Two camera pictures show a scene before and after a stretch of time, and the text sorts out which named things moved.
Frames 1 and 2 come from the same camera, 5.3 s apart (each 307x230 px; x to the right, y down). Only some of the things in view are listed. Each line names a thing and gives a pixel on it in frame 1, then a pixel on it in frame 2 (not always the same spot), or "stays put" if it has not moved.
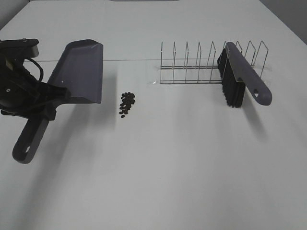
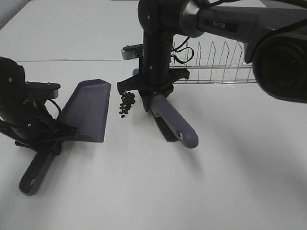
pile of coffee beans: (128, 99) stays put
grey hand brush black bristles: (236, 72) -> (173, 125)
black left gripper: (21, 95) -> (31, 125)
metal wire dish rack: (211, 74) stays put
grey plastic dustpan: (78, 66) -> (87, 109)
